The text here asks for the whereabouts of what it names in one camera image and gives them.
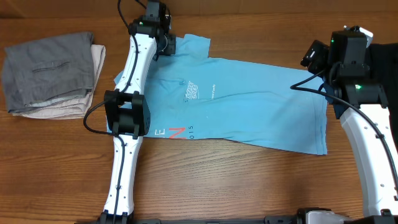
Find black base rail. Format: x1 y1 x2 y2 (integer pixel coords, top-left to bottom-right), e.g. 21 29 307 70
78 214 305 224

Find folded grey trousers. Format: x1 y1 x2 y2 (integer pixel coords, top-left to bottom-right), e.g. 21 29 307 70
1 32 95 113

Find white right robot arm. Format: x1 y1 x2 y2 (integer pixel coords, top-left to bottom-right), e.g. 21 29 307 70
291 26 397 223

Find black garment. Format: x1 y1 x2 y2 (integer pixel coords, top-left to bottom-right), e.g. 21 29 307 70
369 43 397 147

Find folded beige garment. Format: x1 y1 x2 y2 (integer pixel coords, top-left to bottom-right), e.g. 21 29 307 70
12 44 106 119

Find light blue printed t-shirt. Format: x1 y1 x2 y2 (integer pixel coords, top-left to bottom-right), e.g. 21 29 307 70
107 33 329 156

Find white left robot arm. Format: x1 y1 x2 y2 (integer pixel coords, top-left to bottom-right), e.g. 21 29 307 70
98 0 176 223

